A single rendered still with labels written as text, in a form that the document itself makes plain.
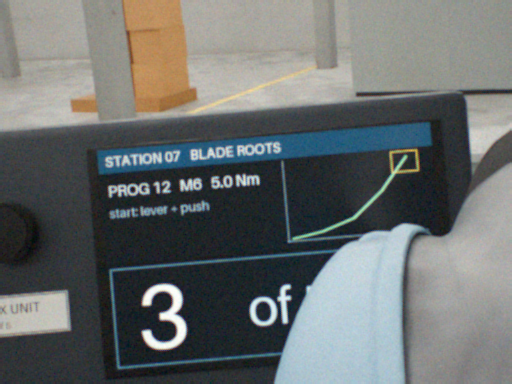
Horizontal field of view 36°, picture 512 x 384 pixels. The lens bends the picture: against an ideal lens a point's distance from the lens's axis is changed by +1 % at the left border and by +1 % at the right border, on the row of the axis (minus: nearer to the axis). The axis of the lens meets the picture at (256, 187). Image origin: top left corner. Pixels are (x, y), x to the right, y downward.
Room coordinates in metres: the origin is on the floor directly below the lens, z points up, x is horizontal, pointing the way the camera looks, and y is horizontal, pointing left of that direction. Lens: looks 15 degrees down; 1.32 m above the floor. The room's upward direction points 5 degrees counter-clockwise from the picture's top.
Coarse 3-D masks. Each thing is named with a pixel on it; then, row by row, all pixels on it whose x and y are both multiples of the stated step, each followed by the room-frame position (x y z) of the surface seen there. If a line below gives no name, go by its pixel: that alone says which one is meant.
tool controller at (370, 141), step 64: (64, 128) 0.38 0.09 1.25; (128, 128) 0.38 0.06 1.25; (192, 128) 0.38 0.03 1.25; (256, 128) 0.38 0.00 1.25; (320, 128) 0.37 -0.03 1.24; (384, 128) 0.37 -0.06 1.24; (448, 128) 0.37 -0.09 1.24; (0, 192) 0.37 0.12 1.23; (64, 192) 0.37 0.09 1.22; (128, 192) 0.37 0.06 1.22; (192, 192) 0.37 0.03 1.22; (256, 192) 0.37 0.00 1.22; (320, 192) 0.37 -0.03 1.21; (384, 192) 0.36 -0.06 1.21; (448, 192) 0.36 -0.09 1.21; (0, 256) 0.35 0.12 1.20; (64, 256) 0.36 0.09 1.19; (128, 256) 0.36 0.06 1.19; (192, 256) 0.36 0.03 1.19; (256, 256) 0.36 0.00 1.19; (320, 256) 0.36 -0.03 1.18; (0, 320) 0.36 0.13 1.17; (64, 320) 0.35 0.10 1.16; (256, 320) 0.35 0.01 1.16
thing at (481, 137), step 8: (472, 128) 3.98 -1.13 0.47; (480, 128) 3.96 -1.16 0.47; (488, 128) 3.95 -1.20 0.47; (496, 128) 3.93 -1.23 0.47; (504, 128) 3.92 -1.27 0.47; (472, 136) 3.80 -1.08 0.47; (480, 136) 3.79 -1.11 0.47; (488, 136) 3.77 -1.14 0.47; (496, 136) 3.76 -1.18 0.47; (472, 144) 3.63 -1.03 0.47; (480, 144) 3.62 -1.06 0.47; (488, 144) 3.60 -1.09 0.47; (472, 152) 3.47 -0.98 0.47; (480, 152) 3.46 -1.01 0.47; (472, 160) 3.46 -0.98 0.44; (472, 168) 3.47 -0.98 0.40
